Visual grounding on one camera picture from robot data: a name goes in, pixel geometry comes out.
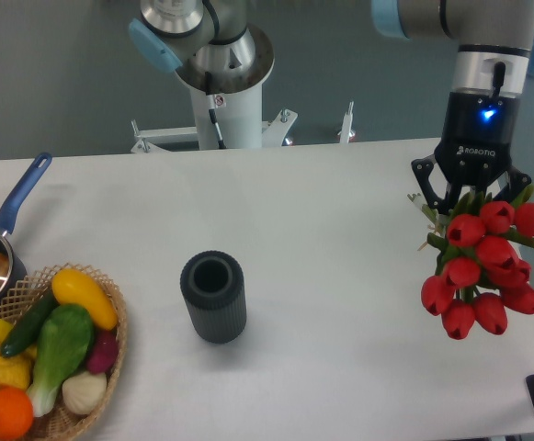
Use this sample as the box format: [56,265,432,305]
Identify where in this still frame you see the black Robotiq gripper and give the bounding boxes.
[411,92,532,215]

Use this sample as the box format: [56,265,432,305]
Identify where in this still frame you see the red tulip bouquet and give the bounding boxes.
[409,187,534,340]

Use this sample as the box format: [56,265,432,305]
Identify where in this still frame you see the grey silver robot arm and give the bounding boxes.
[128,1,534,215]

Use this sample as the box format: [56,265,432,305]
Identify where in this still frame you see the dark grey ribbed vase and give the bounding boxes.
[180,250,247,344]

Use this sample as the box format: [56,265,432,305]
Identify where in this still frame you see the purple red onion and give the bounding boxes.
[85,331,119,374]

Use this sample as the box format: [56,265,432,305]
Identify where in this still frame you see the yellow squash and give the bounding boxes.
[51,268,119,331]

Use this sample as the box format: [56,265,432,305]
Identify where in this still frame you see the green bok choy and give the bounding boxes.
[27,304,95,418]

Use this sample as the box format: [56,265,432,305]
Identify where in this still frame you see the white garlic bulb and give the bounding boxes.
[62,371,107,415]

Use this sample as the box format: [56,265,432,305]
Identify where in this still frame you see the woven wicker basket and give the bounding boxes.
[0,262,129,441]

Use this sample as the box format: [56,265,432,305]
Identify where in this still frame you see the green cucumber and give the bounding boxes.
[0,290,59,358]

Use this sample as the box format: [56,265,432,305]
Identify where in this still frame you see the yellow bell pepper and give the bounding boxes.
[0,350,33,395]

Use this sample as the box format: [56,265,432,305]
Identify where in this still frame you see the orange fruit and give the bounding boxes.
[0,388,34,440]

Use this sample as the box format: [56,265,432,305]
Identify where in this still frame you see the white metal base frame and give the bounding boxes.
[131,100,356,153]

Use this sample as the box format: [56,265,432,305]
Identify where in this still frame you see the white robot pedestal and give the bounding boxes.
[176,24,274,151]

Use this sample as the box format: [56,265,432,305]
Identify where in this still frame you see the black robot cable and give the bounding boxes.
[204,71,228,151]

